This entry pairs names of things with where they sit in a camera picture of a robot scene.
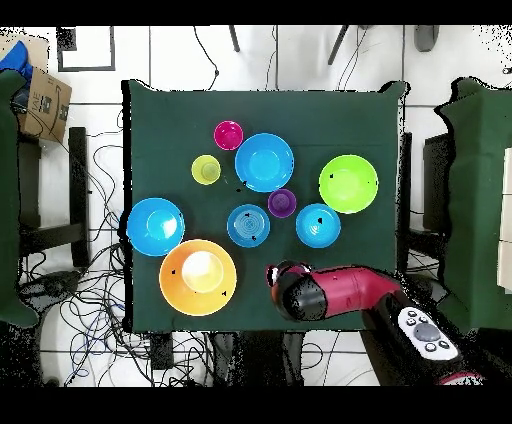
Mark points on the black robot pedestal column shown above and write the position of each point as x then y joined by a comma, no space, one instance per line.
260,360

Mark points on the yellow ribbed plastic cup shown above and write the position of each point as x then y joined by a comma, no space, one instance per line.
206,169

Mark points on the black stool frame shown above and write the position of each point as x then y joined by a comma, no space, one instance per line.
78,180

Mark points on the black floor box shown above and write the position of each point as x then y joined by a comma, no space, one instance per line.
162,352

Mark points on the small blue flat-bottomed bowl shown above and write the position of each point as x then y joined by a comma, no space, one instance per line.
318,226
248,226

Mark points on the red plastic cup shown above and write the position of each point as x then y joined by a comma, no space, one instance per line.
228,135

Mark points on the large yellow plastic bowl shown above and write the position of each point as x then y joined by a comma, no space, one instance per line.
198,276

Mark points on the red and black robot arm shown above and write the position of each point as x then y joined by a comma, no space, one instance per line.
352,288

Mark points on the green cloth on side table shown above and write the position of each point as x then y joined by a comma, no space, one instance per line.
8,200
476,200

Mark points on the purple plastic cup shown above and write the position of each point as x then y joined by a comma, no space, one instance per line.
282,202

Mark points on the printed cardboard box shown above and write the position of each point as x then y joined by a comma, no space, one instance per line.
44,108

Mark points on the plain cardboard box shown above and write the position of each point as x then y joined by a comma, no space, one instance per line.
38,52

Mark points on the dark chair leg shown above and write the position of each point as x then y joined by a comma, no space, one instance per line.
234,40
338,44

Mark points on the large blue plastic bowl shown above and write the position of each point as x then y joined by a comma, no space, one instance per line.
156,226
264,162

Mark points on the blue bag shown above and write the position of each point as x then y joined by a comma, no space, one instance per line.
16,60

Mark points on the large green plastic bowl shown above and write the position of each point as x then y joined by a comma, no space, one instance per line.
348,184

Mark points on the dark green tablecloth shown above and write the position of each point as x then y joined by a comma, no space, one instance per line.
340,120

